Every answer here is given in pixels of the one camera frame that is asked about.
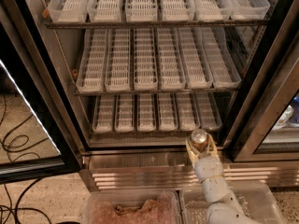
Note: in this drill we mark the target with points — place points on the open glass fridge door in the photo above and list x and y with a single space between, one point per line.
32 145

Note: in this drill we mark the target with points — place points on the clear plastic bin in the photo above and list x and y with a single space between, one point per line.
135 206
255 197

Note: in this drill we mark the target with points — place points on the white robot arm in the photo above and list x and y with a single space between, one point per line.
224 207

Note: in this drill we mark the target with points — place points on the metal shelf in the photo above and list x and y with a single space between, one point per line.
97 93
135 134
152 24

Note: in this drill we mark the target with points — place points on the left clear plastic bin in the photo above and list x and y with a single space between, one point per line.
135 206

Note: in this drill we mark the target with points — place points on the bottom metal shelf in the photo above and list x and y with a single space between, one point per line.
135 134

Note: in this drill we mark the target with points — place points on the orange soda can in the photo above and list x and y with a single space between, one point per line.
199 140

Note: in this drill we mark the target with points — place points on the top metal shelf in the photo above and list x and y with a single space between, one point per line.
152 24

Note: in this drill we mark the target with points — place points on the middle metal shelf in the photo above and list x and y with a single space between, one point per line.
97 93

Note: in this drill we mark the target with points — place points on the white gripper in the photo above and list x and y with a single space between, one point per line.
209 167

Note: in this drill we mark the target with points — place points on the right clear plastic bin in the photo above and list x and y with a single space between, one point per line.
255 197

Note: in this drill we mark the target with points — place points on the white bottle behind door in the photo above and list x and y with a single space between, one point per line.
290 116

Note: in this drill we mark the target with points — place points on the steel fridge base grille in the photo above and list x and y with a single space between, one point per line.
172 169

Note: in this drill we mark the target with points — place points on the shelf tray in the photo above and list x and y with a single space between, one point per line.
197 72
213 10
67 11
93 62
145 68
141 10
118 60
103 114
167 113
177 10
124 118
187 116
208 111
171 71
146 121
249 9
104 10
220 62

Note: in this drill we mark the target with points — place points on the brown crumpled paper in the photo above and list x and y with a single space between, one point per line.
147 206

